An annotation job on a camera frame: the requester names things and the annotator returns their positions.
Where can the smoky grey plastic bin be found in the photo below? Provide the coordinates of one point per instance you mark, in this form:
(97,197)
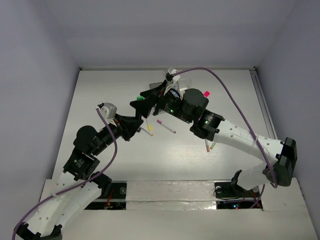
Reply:
(156,86)

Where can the clear plastic bin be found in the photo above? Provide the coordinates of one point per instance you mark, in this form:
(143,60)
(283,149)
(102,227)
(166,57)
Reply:
(184,84)

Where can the pink highlighter cap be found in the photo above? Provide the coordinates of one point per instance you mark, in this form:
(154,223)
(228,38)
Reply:
(206,94)

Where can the peach-capped white marker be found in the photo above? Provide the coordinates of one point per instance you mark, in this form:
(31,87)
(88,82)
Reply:
(207,145)

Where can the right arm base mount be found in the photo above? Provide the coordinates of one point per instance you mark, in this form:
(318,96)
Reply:
(233,197)

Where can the purple-capped white marker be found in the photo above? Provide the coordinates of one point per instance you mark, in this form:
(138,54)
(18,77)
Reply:
(165,126)

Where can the long yellow-capped white marker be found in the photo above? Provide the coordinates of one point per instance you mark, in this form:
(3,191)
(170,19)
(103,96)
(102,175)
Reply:
(148,125)

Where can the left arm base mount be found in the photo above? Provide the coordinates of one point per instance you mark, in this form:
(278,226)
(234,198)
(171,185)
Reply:
(114,200)

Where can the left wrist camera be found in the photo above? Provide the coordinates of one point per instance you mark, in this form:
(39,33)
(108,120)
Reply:
(107,110)

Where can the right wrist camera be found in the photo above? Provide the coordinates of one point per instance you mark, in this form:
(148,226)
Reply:
(171,80)

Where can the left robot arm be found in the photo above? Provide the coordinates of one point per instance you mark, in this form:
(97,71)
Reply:
(79,183)

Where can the blue-lidded round jar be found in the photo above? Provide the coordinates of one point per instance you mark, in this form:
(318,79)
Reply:
(175,88)

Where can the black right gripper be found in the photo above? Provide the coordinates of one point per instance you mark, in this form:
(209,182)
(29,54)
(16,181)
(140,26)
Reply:
(151,96)

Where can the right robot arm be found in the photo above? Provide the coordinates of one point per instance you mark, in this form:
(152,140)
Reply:
(278,157)

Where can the short yellow-capped white marker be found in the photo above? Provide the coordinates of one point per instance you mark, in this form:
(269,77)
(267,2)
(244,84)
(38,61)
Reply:
(146,131)

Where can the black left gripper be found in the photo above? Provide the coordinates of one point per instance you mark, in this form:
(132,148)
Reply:
(121,125)

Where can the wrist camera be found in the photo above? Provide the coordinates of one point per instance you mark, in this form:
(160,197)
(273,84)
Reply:
(171,80)
(107,110)

